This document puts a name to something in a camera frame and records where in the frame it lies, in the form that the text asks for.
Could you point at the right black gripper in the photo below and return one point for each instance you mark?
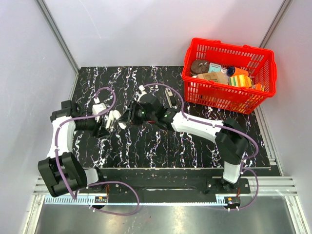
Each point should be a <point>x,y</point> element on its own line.
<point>129,115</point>

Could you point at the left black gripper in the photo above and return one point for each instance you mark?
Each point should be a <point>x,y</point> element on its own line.
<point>98,130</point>

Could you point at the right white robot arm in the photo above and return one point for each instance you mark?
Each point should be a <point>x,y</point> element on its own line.
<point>227,135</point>

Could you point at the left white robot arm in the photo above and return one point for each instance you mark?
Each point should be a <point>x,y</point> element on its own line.
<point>61,170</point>

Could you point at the black grey stapler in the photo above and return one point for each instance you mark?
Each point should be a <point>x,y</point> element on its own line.
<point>170,98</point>

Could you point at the brown round object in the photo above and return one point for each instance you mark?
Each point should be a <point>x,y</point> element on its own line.
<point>199,66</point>

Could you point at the teal white card box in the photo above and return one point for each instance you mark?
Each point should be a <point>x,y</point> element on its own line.
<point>213,67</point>

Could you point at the brown cardboard box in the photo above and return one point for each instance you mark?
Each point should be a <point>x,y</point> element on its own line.
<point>217,77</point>

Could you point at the orange bottle blue cap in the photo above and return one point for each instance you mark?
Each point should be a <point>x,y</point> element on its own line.
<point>235,71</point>

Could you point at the yellow green sponge pack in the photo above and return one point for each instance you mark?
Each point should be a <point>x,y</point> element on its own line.
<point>240,81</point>

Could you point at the orange snack packet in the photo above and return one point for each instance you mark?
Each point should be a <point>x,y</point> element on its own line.
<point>258,87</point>

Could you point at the red plastic basket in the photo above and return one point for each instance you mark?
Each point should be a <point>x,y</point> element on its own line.
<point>258,62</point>

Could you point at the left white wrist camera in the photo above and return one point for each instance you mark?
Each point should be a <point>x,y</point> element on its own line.
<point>98,108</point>

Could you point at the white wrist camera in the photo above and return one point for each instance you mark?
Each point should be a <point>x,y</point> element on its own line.
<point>98,108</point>
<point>141,92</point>

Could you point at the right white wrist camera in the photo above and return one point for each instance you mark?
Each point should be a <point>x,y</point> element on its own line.
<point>141,92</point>

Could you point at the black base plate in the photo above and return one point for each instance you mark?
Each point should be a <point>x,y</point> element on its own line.
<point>170,185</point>

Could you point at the aluminium rail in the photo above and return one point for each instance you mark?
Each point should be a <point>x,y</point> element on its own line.
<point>121,195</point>

